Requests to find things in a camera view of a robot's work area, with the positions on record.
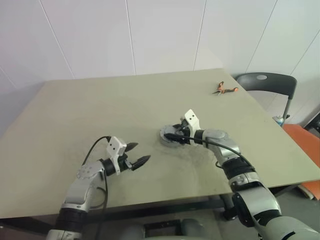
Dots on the dark grey rounded shape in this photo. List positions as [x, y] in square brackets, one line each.
[135, 232]
[192, 225]

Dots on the grey robot torso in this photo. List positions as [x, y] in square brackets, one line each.
[175, 237]

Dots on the black table frame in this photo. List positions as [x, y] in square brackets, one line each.
[162, 207]

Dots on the black rubber wheel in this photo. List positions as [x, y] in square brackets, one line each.
[170, 145]

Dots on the white flat panel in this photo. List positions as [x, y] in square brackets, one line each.
[306, 192]

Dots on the round grey metal object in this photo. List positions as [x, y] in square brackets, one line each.
[166, 130]

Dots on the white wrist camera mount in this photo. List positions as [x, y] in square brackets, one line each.
[115, 146]
[191, 117]

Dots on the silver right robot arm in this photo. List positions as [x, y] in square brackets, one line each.
[255, 200]

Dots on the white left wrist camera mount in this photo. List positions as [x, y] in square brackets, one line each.
[115, 146]

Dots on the orange flat board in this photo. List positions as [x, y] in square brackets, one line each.
[300, 132]

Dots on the black plastic chair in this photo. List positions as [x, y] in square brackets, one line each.
[270, 81]

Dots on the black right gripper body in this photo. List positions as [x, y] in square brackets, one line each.
[189, 137]

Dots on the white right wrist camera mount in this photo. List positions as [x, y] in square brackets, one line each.
[191, 117]

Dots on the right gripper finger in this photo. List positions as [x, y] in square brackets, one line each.
[175, 138]
[177, 126]

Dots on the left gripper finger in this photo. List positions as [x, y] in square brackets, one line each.
[131, 146]
[141, 162]

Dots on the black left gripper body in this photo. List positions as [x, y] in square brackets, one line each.
[123, 163]

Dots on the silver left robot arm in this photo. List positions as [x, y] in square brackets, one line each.
[82, 185]

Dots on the black metal frame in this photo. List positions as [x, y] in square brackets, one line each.
[315, 124]

